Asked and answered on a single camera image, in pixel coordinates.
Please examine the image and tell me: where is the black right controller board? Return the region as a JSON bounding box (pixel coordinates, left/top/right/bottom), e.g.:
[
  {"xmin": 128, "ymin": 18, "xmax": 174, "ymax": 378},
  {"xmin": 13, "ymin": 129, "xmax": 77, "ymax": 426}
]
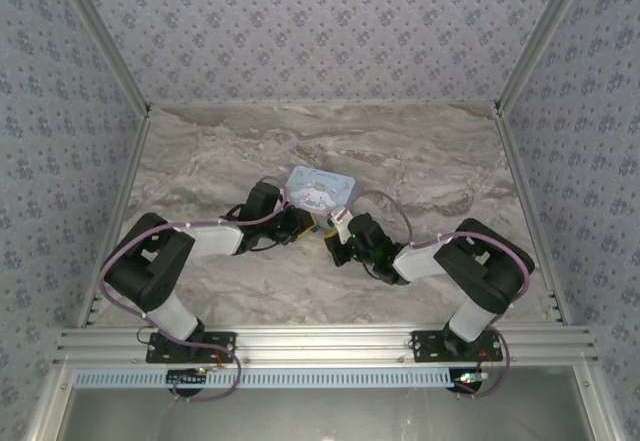
[{"xmin": 452, "ymin": 368, "xmax": 489, "ymax": 393}]

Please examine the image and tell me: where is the blue cartoon dog tin box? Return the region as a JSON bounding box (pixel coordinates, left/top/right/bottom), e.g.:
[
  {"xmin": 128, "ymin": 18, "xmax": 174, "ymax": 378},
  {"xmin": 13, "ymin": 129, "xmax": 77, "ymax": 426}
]
[{"xmin": 283, "ymin": 164, "xmax": 359, "ymax": 215}]

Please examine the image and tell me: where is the pale blue slotted cable duct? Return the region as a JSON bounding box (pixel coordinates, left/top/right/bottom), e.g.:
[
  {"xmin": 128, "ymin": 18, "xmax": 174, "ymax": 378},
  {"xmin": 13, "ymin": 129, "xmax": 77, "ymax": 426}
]
[{"xmin": 73, "ymin": 366, "xmax": 461, "ymax": 390}]

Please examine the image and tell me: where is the black left controller board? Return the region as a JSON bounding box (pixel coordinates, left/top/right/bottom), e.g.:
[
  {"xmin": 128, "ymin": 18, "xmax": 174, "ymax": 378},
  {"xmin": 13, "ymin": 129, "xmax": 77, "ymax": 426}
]
[{"xmin": 166, "ymin": 368, "xmax": 210, "ymax": 388}]

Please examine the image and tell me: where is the aluminium side frame rail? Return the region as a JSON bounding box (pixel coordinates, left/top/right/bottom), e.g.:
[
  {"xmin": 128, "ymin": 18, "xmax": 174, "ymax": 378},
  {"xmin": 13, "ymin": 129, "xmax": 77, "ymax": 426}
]
[
  {"xmin": 77, "ymin": 110, "xmax": 154, "ymax": 330},
  {"xmin": 493, "ymin": 105, "xmax": 572, "ymax": 326}
]

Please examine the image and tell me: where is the black controller board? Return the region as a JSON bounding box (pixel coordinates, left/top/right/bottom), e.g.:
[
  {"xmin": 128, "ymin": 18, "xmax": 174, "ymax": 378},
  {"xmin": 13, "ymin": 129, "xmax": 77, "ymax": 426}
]
[
  {"xmin": 166, "ymin": 368, "xmax": 210, "ymax": 388},
  {"xmin": 452, "ymin": 368, "xmax": 489, "ymax": 393}
]

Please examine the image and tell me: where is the grey metal panel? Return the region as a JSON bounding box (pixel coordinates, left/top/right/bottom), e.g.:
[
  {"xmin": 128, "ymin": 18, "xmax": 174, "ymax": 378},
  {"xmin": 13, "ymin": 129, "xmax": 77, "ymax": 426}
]
[{"xmin": 29, "ymin": 365, "xmax": 619, "ymax": 441}]

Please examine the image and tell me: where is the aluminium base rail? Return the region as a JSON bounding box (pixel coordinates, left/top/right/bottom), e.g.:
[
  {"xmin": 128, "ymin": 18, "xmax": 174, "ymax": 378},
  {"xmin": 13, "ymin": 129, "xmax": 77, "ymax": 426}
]
[{"xmin": 54, "ymin": 324, "xmax": 600, "ymax": 368}]

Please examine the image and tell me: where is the aluminium upright frame post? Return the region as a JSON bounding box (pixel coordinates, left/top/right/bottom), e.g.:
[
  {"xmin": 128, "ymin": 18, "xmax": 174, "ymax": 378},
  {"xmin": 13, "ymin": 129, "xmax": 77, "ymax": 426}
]
[
  {"xmin": 49, "ymin": 0, "xmax": 153, "ymax": 117},
  {"xmin": 494, "ymin": 0, "xmax": 597, "ymax": 112}
]

